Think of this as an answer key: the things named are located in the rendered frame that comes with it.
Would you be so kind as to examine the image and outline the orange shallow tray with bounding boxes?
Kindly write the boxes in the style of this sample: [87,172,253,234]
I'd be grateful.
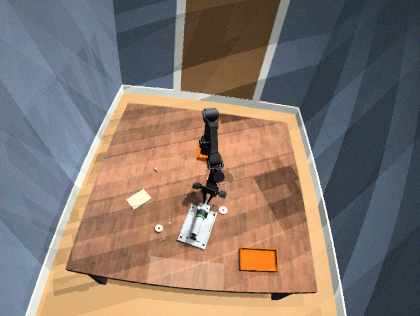
[239,247,279,273]

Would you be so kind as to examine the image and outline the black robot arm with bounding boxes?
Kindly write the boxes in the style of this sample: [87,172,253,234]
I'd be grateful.
[199,108,225,195]

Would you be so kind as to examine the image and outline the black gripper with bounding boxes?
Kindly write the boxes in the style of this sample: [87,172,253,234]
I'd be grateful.
[192,177,227,205]

